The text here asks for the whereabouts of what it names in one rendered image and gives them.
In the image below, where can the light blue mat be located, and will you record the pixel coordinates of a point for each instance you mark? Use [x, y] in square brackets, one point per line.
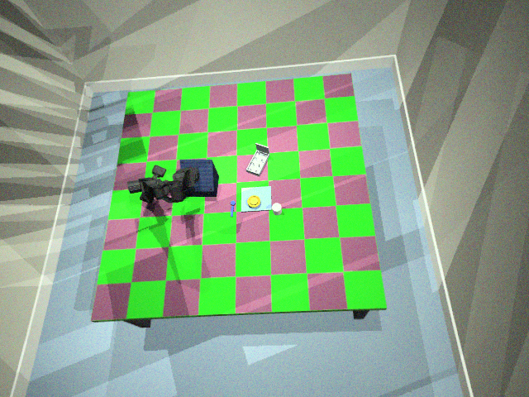
[264, 193]

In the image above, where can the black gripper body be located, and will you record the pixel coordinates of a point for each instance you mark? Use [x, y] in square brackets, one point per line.
[158, 171]

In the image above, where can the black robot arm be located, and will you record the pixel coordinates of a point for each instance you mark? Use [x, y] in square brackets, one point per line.
[182, 180]

